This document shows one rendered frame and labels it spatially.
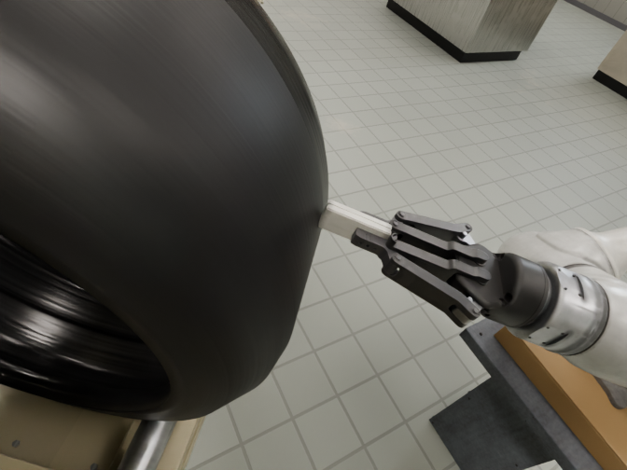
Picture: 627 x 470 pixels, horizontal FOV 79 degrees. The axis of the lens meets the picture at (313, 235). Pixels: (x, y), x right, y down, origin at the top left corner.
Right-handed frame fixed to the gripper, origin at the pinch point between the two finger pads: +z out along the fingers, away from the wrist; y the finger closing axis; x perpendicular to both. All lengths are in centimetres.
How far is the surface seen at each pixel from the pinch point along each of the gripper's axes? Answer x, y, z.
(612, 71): 68, -468, -281
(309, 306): 121, -66, -21
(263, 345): 2.4, 14.4, 4.8
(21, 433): 47, 20, 31
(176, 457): 38.0, 18.1, 8.1
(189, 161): -11.5, 12.3, 13.2
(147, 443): 32.8, 18.4, 12.2
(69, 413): 47, 16, 26
